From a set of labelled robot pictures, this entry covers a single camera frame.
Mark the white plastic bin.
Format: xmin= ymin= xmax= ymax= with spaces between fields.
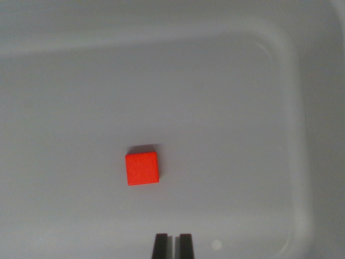
xmin=0 ymin=0 xmax=345 ymax=259

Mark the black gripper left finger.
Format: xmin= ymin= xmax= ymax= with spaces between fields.
xmin=151 ymin=233 xmax=174 ymax=259

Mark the red wooden cube block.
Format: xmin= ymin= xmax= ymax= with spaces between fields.
xmin=125 ymin=151 xmax=160 ymax=187

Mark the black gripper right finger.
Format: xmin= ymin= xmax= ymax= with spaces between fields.
xmin=175 ymin=233 xmax=196 ymax=259

